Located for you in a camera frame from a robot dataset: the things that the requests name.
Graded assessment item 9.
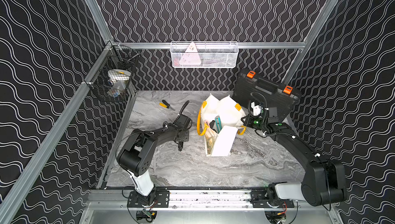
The black wire corner basket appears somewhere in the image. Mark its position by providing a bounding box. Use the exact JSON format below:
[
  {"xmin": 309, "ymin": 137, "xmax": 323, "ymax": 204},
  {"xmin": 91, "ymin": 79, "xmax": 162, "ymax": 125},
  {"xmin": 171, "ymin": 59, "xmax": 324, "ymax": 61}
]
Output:
[{"xmin": 88, "ymin": 45, "xmax": 142, "ymax": 103}]

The yellow black art knife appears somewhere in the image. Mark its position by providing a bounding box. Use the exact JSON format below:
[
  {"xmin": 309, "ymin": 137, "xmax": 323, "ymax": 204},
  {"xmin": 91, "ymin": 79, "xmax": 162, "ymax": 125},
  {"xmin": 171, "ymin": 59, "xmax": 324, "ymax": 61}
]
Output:
[{"xmin": 209, "ymin": 120, "xmax": 216, "ymax": 131}]

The white wire wall basket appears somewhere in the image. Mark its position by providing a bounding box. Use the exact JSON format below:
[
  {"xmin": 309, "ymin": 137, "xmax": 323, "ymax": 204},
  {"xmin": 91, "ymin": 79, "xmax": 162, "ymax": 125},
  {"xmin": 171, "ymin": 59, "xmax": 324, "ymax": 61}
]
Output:
[{"xmin": 170, "ymin": 42, "xmax": 239, "ymax": 68}]

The yellow black screwdriver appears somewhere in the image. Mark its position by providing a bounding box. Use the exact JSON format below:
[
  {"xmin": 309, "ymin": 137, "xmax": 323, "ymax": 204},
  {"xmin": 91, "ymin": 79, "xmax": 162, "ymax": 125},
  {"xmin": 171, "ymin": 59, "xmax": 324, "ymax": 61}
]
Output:
[{"xmin": 159, "ymin": 100, "xmax": 174, "ymax": 110}]

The silver mounting rail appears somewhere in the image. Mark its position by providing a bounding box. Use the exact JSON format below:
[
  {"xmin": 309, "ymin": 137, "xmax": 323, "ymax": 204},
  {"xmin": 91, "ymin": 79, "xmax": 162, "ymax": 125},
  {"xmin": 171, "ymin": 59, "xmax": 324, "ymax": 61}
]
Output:
[{"xmin": 127, "ymin": 188, "xmax": 295, "ymax": 209}]

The white pouch with yellow handles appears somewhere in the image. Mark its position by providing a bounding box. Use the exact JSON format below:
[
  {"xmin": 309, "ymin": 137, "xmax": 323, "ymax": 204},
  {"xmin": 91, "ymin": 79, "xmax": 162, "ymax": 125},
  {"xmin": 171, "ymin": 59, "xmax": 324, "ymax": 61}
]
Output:
[{"xmin": 196, "ymin": 94, "xmax": 246, "ymax": 157}]

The teal utility knife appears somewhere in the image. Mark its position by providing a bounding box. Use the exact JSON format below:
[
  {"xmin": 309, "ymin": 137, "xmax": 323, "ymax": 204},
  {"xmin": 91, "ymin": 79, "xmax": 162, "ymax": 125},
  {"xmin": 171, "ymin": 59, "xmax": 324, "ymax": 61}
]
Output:
[{"xmin": 215, "ymin": 116, "xmax": 222, "ymax": 133}]

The pink triangle card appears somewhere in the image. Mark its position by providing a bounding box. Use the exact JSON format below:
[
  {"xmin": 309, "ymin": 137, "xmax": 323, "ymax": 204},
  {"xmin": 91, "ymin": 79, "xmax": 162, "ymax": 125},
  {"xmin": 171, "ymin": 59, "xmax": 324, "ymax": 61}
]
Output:
[{"xmin": 179, "ymin": 42, "xmax": 202, "ymax": 67}]

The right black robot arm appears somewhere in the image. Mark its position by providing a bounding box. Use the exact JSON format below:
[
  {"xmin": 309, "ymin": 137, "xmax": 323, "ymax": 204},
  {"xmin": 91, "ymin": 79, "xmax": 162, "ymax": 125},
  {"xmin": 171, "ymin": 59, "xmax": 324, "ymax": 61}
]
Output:
[{"xmin": 241, "ymin": 92, "xmax": 348, "ymax": 207}]

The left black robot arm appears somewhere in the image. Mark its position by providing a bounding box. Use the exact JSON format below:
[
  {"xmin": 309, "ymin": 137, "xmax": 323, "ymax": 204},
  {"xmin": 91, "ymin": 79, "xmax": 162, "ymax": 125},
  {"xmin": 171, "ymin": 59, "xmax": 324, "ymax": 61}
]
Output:
[{"xmin": 116, "ymin": 101, "xmax": 192, "ymax": 199}]

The black tool case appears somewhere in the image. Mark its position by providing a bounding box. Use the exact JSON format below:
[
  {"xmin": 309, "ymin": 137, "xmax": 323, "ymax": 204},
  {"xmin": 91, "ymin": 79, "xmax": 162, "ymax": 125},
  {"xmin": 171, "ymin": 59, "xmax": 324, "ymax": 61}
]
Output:
[{"xmin": 232, "ymin": 68, "xmax": 301, "ymax": 122}]

